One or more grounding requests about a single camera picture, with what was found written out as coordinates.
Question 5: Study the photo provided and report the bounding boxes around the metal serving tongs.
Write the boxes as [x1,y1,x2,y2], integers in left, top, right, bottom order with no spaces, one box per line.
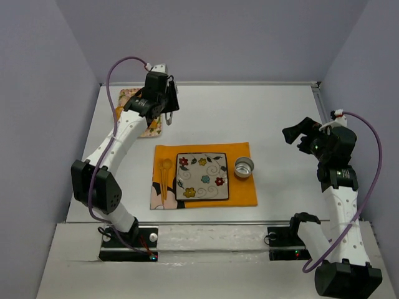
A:
[165,112,173,126]

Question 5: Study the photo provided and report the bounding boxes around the striped croissant bread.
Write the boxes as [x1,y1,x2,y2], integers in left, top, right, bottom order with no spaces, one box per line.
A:
[115,107,123,119]

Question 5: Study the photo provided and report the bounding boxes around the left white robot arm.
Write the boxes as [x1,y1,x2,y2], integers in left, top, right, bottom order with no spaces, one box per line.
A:
[71,64,179,245]

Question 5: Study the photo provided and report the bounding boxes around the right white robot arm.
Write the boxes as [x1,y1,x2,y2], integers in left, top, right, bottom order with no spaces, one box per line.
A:
[282,112,383,298]

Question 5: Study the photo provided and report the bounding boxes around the floral bread tray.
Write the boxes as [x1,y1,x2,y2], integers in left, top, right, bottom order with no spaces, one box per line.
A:
[117,88,163,138]

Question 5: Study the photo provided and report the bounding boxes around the orange plastic spoon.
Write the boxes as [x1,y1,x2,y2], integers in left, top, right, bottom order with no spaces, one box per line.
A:
[162,159,173,200]

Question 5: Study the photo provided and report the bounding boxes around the orange plastic fork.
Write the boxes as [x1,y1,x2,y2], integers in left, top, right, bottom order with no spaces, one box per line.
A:
[158,159,165,206]

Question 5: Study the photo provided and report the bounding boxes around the small metal cup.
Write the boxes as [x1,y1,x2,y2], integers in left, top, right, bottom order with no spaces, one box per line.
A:
[234,156,254,179]

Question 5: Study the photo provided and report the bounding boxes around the square floral ceramic plate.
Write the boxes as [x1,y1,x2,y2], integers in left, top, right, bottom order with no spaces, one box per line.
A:
[175,153,229,201]

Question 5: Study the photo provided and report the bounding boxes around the orange placemat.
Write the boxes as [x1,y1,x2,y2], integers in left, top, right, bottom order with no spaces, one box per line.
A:
[150,142,257,210]

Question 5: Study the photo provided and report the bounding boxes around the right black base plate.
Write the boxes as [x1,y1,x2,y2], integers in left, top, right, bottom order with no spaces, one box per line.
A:
[264,226,310,261]

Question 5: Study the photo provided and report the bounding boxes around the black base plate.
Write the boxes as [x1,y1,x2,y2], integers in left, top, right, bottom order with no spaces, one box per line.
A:
[97,225,158,262]
[264,226,310,261]

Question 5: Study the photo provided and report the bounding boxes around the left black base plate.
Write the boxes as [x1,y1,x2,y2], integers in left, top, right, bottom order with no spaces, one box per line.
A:
[97,225,158,262]

